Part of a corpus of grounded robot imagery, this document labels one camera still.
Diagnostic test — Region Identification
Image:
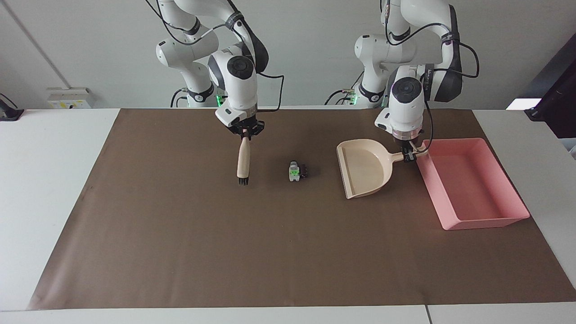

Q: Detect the black stand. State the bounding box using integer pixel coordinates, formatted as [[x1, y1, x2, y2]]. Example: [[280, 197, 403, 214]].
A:
[[523, 45, 576, 140], [0, 92, 25, 122]]

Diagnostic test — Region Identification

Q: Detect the white wall socket box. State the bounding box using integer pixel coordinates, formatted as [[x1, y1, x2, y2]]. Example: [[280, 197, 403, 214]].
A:
[[46, 87, 94, 109]]

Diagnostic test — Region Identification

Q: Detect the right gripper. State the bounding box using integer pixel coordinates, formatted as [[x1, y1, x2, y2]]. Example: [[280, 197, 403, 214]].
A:
[[226, 117, 266, 139]]

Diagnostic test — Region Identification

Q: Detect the pink plastic bin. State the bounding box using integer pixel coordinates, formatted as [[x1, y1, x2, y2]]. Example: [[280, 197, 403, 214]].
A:
[[416, 138, 531, 231]]

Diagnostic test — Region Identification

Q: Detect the beige handled brush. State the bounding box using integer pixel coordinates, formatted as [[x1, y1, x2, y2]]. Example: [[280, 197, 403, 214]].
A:
[[236, 129, 252, 186]]

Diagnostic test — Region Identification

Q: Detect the black cable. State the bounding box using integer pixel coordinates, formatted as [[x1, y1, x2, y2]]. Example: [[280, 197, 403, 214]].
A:
[[250, 72, 285, 113], [324, 88, 357, 106], [170, 88, 189, 108], [422, 41, 480, 151]]

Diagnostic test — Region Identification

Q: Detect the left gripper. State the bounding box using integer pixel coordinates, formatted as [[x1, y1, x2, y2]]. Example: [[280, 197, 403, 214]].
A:
[[396, 135, 427, 163]]

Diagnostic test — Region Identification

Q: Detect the beige plastic dustpan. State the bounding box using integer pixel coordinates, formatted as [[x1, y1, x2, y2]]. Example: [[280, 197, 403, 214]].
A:
[[336, 139, 430, 199]]

